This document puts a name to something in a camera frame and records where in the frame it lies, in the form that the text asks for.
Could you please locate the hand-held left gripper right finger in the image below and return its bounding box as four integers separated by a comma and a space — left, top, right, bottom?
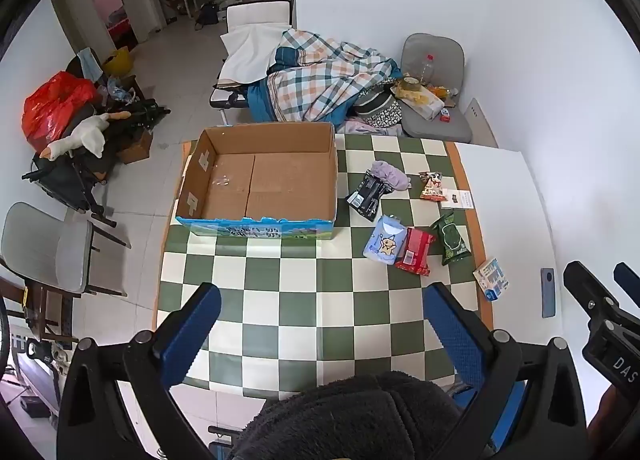
424, 282, 589, 460

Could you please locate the black folding cart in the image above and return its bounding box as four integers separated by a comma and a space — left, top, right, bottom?
21, 98, 172, 247

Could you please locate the dark fleece clothing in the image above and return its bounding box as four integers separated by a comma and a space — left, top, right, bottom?
231, 371, 467, 460

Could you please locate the grey seat metal chair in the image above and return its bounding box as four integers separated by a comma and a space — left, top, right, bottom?
0, 202, 129, 298

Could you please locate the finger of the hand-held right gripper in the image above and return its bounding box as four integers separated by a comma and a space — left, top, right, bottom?
614, 262, 640, 297
563, 261, 622, 323

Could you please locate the black and white patterned bag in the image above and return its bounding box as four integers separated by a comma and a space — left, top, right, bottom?
356, 90, 403, 129

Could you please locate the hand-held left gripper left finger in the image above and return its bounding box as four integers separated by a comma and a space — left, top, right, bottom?
57, 283, 222, 460

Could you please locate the white box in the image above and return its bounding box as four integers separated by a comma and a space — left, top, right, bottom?
441, 188, 473, 209

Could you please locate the white goose plush toy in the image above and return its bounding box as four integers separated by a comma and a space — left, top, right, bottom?
41, 111, 133, 161

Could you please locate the white sheet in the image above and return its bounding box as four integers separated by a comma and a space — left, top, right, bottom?
218, 24, 297, 84

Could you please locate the red panda snack packet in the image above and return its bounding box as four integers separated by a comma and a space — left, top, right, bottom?
418, 171, 447, 201

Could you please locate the grey cushioned chair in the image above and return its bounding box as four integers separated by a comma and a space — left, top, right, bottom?
400, 33, 473, 143

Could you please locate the white panel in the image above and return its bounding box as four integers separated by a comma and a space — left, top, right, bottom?
465, 98, 499, 149

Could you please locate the plaid blanket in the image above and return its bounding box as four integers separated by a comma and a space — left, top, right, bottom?
248, 31, 403, 123

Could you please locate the dark wooden stool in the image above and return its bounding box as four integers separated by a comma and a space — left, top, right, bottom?
0, 274, 77, 342

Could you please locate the black snack packet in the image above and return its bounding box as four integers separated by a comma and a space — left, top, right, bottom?
345, 170, 393, 223

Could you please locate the green wipes packet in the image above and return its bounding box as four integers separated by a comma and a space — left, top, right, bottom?
431, 210, 473, 267

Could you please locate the pink cloth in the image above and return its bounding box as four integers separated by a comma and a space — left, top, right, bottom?
339, 120, 402, 137

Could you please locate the blue tissue packet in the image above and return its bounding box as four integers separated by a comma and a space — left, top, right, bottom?
362, 215, 408, 265

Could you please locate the light blue cloth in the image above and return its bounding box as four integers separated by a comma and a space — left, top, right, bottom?
77, 48, 104, 81

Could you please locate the blue and cream tissue pack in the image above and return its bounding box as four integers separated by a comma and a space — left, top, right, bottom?
472, 257, 510, 301

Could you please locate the small brown cardboard box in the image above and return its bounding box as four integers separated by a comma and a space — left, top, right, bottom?
117, 127, 154, 165

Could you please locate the green checkered tablecloth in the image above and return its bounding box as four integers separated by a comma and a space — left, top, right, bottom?
152, 134, 496, 401

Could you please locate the white chair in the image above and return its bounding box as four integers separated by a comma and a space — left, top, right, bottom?
226, 0, 292, 35

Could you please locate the yellow snack bag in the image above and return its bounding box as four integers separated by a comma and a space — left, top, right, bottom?
399, 84, 446, 119

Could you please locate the red plastic bag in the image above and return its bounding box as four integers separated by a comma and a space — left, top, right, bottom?
21, 71, 103, 155

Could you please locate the person's right forearm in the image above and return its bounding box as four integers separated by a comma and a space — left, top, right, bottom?
592, 380, 640, 460

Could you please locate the purple cloth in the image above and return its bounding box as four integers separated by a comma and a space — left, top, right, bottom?
369, 161, 413, 191

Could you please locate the grey-blue phone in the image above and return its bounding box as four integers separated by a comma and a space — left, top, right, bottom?
541, 267, 557, 318

